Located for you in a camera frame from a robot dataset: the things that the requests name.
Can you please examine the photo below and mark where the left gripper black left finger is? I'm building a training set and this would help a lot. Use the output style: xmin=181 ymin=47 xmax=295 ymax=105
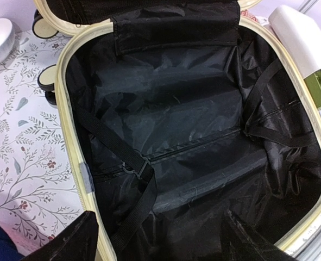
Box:
xmin=23 ymin=211 xmax=99 ymax=261

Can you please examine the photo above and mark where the floral patterned tablecloth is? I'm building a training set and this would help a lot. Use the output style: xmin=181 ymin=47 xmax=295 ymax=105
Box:
xmin=0 ymin=31 xmax=83 ymax=255

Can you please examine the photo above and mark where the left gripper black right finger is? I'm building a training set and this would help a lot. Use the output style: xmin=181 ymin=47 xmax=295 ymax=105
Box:
xmin=221 ymin=210 xmax=296 ymax=261

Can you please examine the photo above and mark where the light green hard-shell suitcase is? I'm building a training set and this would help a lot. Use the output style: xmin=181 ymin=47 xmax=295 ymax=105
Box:
xmin=35 ymin=1 xmax=321 ymax=260

